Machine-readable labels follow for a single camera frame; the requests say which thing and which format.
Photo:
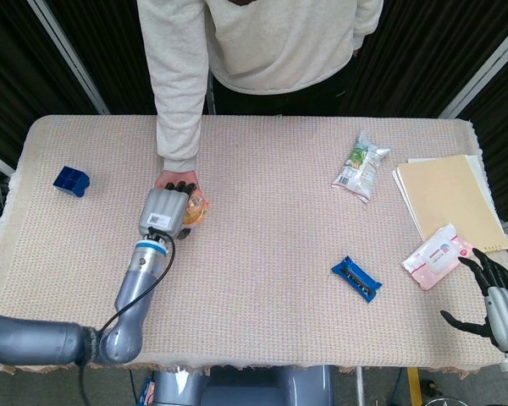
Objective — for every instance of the person right hand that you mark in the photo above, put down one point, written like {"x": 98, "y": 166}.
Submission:
{"x": 173, "y": 177}

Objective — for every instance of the robot right hand grey black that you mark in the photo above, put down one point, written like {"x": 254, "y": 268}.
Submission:
{"x": 506, "y": 313}

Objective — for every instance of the robot left hand grey black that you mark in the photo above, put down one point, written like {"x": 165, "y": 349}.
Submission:
{"x": 163, "y": 209}

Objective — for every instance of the clear orange plastic cup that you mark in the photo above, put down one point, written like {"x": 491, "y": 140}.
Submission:
{"x": 197, "y": 209}

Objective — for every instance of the person right forearm grey sleeve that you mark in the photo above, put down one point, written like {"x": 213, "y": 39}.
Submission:
{"x": 175, "y": 84}

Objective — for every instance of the robot left arm grey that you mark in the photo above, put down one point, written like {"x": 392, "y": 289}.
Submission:
{"x": 133, "y": 292}

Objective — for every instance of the pink wet wipes pack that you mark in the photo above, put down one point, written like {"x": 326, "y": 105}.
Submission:
{"x": 438, "y": 256}

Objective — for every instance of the blue plastic block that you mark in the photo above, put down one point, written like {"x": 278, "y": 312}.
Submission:
{"x": 70, "y": 181}

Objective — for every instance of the beige woven tablecloth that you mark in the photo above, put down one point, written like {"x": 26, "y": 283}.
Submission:
{"x": 271, "y": 228}

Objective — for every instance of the beige paper folder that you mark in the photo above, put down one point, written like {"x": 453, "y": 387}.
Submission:
{"x": 448, "y": 199}

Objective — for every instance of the blue cookie pack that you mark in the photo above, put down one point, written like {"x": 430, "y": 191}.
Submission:
{"x": 355, "y": 279}

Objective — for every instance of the person torso grey sweatshirt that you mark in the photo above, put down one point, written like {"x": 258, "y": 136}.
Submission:
{"x": 279, "y": 38}

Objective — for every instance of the white green snack bag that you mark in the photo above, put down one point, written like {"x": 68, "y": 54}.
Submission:
{"x": 357, "y": 169}

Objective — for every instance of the grey robot torso base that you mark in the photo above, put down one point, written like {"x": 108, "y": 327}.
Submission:
{"x": 245, "y": 387}

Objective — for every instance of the white frame pole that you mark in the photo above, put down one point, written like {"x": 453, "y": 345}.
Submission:
{"x": 211, "y": 99}
{"x": 67, "y": 55}
{"x": 482, "y": 67}

